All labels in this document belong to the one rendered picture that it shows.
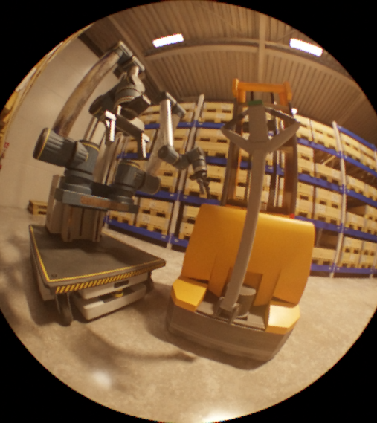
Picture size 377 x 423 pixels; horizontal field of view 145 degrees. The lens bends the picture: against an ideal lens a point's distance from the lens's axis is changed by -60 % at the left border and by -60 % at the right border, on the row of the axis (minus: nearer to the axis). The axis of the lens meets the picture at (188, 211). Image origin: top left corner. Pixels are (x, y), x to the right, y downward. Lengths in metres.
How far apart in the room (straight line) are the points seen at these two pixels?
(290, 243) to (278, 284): 0.25
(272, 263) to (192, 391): 0.81
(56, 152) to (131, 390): 1.25
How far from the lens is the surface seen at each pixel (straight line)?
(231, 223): 0.94
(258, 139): 0.76
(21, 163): 5.25
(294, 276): 0.96
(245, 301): 0.84
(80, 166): 1.06
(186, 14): 7.36
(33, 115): 5.53
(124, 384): 0.85
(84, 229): 1.54
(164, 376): 0.88
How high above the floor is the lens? 0.78
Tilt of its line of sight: 1 degrees up
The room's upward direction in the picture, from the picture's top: 11 degrees clockwise
